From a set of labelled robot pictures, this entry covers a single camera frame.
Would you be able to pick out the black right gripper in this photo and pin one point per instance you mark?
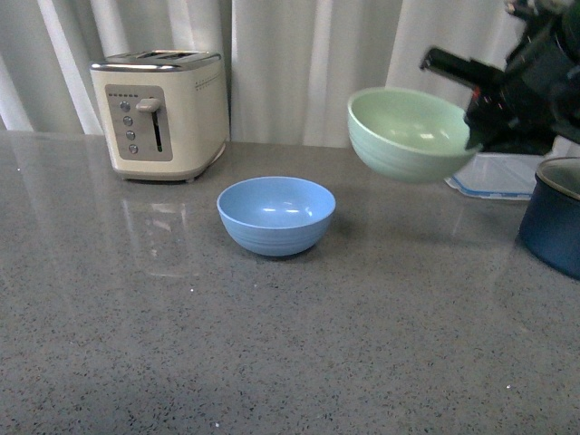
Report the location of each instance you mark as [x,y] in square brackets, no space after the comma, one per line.
[536,99]

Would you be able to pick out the cream toaster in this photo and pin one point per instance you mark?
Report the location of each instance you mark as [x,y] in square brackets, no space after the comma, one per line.
[164,113]

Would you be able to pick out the blue saucepan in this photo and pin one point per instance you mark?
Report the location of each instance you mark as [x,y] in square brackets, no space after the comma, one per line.
[550,226]

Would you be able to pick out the clear plastic food container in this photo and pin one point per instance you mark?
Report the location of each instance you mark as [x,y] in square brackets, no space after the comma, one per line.
[506,176]

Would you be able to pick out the green bowl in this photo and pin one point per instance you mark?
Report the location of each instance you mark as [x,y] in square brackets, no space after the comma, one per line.
[407,135]

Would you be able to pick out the white curtain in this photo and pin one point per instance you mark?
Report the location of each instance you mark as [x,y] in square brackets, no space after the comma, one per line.
[291,65]

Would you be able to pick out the blue bowl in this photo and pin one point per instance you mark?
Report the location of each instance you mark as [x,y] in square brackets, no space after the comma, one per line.
[276,216]

